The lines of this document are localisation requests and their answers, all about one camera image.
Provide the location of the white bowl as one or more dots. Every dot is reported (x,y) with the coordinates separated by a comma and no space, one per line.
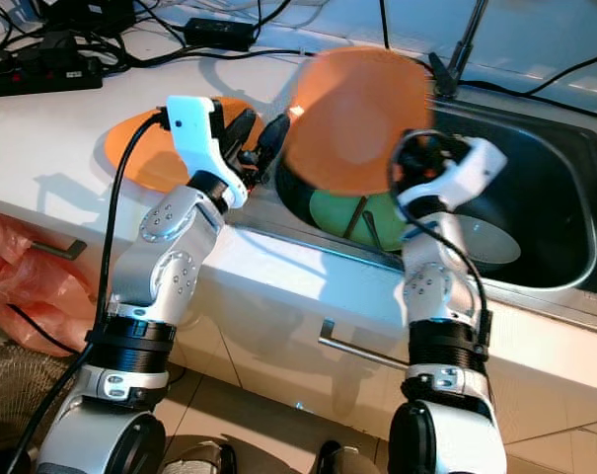
(495,242)

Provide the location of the stainless steel sink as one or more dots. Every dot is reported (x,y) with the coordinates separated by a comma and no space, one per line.
(555,197)

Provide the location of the thin chrome sink faucet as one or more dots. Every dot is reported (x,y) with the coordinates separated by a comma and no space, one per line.
(441,64)

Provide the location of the orange plastic plate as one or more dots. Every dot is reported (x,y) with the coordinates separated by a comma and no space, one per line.
(140,148)

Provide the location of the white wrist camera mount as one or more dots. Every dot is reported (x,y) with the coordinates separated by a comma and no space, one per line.
(194,133)
(466,168)

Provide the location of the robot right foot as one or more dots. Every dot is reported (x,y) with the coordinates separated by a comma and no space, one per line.
(347,462)

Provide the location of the green plate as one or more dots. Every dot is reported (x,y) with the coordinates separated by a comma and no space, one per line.
(333,217)

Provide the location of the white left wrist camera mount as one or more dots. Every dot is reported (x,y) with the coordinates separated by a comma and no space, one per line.
(194,133)

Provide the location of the black power adapter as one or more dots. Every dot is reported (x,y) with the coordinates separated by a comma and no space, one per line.
(219,35)

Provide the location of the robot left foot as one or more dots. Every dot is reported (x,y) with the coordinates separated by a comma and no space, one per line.
(204,462)

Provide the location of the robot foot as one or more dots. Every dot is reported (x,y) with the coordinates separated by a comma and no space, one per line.
(347,462)
(204,462)

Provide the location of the black power brick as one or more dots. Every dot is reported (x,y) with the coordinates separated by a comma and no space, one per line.
(86,15)

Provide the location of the orange plastic bag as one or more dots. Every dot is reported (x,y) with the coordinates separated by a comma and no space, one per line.
(32,296)

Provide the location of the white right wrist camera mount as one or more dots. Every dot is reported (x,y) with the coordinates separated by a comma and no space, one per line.
(466,168)

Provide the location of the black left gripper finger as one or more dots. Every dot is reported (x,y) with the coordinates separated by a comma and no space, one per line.
(275,143)

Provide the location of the silver metal utensil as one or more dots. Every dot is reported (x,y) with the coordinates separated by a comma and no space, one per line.
(372,235)

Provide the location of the white sink cabinet door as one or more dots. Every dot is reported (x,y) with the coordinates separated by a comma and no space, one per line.
(288,365)

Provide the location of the orange plastic bowl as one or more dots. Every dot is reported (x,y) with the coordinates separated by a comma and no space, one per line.
(352,118)

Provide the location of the black power strip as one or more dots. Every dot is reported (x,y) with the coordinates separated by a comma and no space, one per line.
(41,77)

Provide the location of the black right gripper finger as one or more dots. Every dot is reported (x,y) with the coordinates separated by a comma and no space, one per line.
(399,163)

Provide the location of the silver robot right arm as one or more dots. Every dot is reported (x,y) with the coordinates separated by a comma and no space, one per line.
(431,296)

